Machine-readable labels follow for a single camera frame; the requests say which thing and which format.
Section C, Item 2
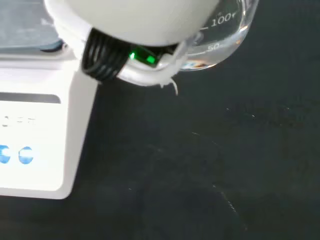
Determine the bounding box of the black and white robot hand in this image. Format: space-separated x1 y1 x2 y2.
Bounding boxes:
42 0 221 96

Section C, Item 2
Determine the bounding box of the white electronic balance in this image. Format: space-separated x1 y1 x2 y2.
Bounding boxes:
0 0 100 200

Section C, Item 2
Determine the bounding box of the black bench cloth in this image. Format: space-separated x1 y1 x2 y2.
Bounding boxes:
0 0 320 240

